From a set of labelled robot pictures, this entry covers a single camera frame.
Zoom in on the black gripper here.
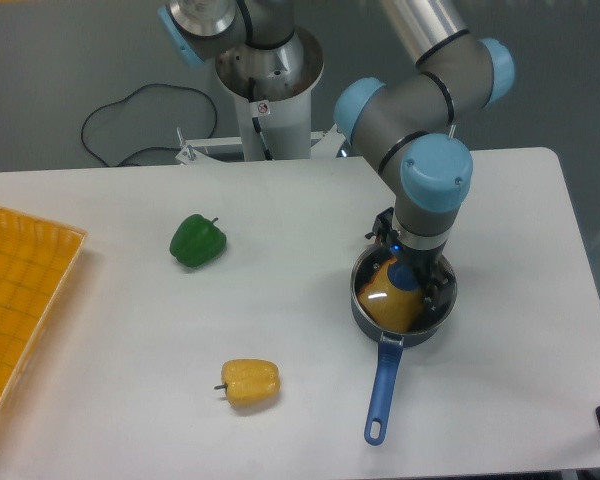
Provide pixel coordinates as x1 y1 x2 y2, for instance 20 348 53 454
372 207 454 316

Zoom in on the glass pot lid blue knob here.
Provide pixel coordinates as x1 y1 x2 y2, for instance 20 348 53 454
350 244 457 340

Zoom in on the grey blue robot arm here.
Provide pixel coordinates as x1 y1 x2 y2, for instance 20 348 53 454
158 1 515 297

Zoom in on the yellow toy bell pepper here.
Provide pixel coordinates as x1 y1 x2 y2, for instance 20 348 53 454
214 359 281 407

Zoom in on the green toy bell pepper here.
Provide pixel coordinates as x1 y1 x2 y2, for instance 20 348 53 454
169 214 227 268

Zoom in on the yellow plastic basket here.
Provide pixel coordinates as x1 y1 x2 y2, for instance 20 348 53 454
0 206 88 411

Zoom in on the dark pot blue handle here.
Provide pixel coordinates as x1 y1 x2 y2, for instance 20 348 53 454
349 243 459 447

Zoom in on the black cable on floor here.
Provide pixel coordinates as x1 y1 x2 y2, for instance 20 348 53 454
80 82 218 168

